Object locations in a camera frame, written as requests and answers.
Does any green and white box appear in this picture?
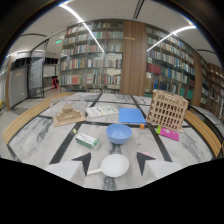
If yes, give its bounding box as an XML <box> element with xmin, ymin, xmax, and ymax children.
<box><xmin>74</xmin><ymin>132</ymin><xmax>101</xmax><ymax>151</ymax></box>

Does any white ladle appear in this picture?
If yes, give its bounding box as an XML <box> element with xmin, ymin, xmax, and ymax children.
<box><xmin>86</xmin><ymin>153</ymin><xmax>130</xmax><ymax>178</ymax></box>

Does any blue bowl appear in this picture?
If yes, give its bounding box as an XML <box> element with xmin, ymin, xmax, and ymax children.
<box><xmin>105</xmin><ymin>123</ymin><xmax>133</xmax><ymax>146</ymax></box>

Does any small wooden temple model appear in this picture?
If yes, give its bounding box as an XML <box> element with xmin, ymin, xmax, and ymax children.
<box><xmin>52</xmin><ymin>103</ymin><xmax>87</xmax><ymax>128</ymax></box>

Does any blue book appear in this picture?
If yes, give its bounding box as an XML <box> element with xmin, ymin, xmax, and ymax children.
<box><xmin>118</xmin><ymin>107</ymin><xmax>147</xmax><ymax>125</ymax></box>

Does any large wooden building model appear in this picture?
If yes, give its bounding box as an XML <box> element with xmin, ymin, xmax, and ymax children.
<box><xmin>145</xmin><ymin>89</ymin><xmax>190</xmax><ymax>133</ymax></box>

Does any wooden slatted bench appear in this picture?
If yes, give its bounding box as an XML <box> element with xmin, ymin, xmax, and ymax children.
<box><xmin>2</xmin><ymin>91</ymin><xmax>75</xmax><ymax>145</ymax></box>
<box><xmin>183</xmin><ymin>109</ymin><xmax>222</xmax><ymax>158</ymax></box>

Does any clear acrylic case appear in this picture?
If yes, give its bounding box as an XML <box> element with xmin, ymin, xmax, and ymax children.
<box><xmin>49</xmin><ymin>92</ymin><xmax>96</xmax><ymax>118</ymax></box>

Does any red chair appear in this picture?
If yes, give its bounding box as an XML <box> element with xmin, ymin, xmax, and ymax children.
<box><xmin>50</xmin><ymin>76</ymin><xmax>60</xmax><ymax>91</ymax></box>

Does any tall library bookshelf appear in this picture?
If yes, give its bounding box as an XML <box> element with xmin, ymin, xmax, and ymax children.
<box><xmin>144</xmin><ymin>23</ymin><xmax>197</xmax><ymax>102</ymax></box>
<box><xmin>59</xmin><ymin>18</ymin><xmax>125</xmax><ymax>94</ymax></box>

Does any wooden wall panel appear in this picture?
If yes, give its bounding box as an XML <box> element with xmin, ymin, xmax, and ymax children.
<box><xmin>119</xmin><ymin>19</ymin><xmax>148</xmax><ymax>97</ymax></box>

